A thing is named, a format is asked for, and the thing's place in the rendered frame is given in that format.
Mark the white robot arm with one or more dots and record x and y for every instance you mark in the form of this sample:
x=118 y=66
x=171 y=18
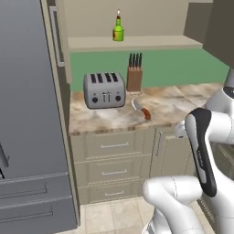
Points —
x=170 y=195

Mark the brown knife block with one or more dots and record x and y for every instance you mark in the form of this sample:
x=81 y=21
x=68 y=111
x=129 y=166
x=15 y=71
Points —
x=134 y=78

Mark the beige tall cabinet door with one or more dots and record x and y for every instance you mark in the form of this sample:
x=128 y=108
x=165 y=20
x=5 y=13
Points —
x=59 y=39

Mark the beige drawer front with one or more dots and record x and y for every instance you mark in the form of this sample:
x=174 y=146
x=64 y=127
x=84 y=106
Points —
x=114 y=145
x=114 y=172
x=114 y=192

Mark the silver four-slot toaster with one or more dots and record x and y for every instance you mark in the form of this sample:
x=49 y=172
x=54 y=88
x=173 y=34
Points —
x=104 y=90

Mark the beige cupboard door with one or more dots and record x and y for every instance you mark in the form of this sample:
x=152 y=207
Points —
x=170 y=155

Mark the green glass bottle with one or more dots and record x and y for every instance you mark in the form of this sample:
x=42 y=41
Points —
x=118 y=31

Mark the grey fridge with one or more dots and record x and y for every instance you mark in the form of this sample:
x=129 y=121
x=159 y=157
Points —
x=29 y=115

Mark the beige wall shelf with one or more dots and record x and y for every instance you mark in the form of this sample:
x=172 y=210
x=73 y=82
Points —
x=134 y=42

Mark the dark wall cabinet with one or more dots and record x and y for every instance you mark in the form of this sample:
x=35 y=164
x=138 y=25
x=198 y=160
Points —
x=218 y=29

